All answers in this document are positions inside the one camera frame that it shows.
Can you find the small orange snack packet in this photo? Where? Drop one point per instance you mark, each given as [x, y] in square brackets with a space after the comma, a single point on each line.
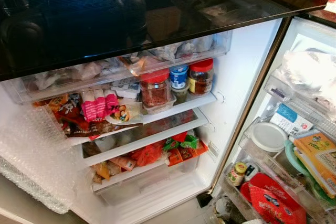
[122, 163]

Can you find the white open fridge door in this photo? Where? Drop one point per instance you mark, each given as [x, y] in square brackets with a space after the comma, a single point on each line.
[304, 32]

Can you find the red-lid jar yellow label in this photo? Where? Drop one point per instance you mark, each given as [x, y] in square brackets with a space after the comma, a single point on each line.
[201, 77]

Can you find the clear crisper drawer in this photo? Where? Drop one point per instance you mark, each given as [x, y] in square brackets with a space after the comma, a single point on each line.
[157, 182]

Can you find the red plastic bag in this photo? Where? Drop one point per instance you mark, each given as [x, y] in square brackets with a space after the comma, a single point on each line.
[148, 155]

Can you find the black fridge door hinge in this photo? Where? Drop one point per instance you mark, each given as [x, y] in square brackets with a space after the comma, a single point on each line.
[205, 200]

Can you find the white fridge body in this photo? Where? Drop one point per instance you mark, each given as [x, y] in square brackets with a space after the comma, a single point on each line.
[244, 77]

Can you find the wrapped food bowl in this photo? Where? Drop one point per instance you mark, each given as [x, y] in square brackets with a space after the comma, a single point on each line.
[123, 114]

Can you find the green plate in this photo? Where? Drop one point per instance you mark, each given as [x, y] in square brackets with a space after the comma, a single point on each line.
[292, 158]

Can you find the clear plastic food bag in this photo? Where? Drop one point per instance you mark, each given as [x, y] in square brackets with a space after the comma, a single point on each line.
[189, 48]

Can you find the pink snack packet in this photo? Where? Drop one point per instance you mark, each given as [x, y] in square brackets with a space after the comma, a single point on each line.
[88, 107]
[101, 104]
[112, 102]

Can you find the red food package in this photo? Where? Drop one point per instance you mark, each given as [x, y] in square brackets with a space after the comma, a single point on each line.
[273, 200]

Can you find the bubble wrap sheet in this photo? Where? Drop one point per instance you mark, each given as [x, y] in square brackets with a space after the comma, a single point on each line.
[31, 156]

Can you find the brown red snack bag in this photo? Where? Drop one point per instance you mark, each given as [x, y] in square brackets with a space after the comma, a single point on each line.
[68, 113]

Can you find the white round lid container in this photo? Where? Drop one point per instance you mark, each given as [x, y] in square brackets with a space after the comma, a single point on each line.
[269, 137]

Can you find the small yellow-lid jar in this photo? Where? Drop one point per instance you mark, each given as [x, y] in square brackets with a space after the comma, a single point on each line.
[237, 174]

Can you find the black glass fridge door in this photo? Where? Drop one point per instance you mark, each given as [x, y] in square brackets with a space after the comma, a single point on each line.
[105, 19]

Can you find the yellow snack packet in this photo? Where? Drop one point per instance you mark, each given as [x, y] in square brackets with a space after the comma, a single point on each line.
[101, 171]

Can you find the orange boxed food package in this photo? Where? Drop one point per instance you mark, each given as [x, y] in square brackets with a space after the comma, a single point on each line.
[315, 158]

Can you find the large orange snack packet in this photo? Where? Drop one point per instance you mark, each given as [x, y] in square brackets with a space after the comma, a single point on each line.
[189, 153]

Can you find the blue white milk carton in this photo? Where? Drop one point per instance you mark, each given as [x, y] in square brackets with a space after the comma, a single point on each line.
[291, 120]

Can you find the green red snack bag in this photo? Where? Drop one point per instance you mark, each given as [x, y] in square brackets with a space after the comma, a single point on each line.
[184, 142]

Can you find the small green glass jar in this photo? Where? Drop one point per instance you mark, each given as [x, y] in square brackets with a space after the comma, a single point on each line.
[181, 95]

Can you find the wide red-lid chili jar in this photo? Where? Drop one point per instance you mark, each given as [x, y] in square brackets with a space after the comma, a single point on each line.
[155, 90]

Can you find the blue-lid jar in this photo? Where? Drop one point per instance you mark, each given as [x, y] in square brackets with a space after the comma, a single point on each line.
[179, 76]

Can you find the clear plastic food container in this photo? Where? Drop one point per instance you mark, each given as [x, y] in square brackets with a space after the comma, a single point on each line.
[160, 109]

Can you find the small white box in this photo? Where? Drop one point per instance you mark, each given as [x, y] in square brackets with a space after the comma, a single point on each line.
[127, 89]

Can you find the clear chiller drawer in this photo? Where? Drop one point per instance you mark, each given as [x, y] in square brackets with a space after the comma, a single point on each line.
[68, 80]

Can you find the white-edged glass fridge shelf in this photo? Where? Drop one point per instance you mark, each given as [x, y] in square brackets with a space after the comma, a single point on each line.
[194, 102]
[157, 136]

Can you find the white plastic bag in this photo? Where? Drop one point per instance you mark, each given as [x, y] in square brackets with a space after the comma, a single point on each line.
[310, 72]

